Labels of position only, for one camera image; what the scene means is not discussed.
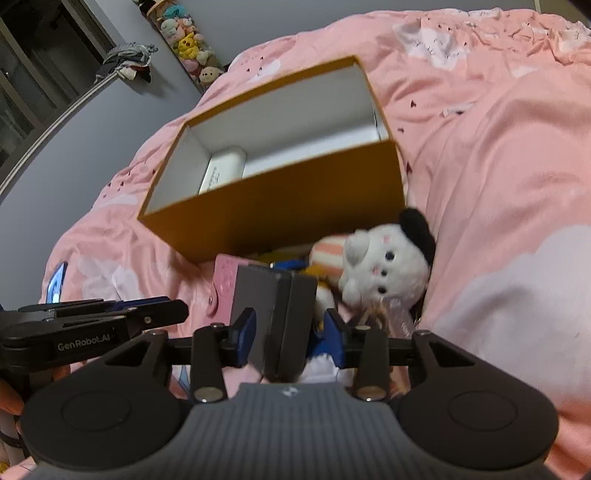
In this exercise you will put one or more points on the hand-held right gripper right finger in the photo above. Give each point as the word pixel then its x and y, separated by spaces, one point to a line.
pixel 333 334

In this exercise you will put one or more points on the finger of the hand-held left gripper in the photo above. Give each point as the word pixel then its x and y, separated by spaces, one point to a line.
pixel 161 314
pixel 138 303

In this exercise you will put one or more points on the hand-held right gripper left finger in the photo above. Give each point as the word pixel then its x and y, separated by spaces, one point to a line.
pixel 244 333

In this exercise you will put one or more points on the small grey box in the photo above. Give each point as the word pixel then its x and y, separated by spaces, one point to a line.
pixel 277 318

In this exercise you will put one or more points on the pink snap case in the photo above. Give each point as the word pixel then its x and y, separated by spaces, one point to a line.
pixel 225 281

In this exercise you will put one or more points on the red panda plush toy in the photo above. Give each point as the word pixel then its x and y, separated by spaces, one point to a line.
pixel 288 266

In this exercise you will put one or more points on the white plush toy black beret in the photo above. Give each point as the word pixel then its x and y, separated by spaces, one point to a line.
pixel 388 263

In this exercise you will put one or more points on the orange cardboard box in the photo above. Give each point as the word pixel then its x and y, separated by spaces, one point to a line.
pixel 286 207

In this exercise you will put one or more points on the person's left hand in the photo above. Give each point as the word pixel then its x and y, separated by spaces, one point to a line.
pixel 10 399

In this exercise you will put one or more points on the clear plastic pouch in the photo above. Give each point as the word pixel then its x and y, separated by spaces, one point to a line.
pixel 397 318

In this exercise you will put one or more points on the white oblong case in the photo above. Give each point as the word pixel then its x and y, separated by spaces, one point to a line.
pixel 221 170

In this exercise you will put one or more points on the pink printed blanket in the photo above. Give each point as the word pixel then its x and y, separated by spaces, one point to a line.
pixel 498 184

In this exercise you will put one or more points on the heap of clothes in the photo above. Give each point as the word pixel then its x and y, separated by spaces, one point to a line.
pixel 129 60

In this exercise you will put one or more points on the dark glass window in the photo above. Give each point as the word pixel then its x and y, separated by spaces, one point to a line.
pixel 41 60

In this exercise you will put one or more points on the grey curved rail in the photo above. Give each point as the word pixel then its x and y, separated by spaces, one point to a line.
pixel 55 124

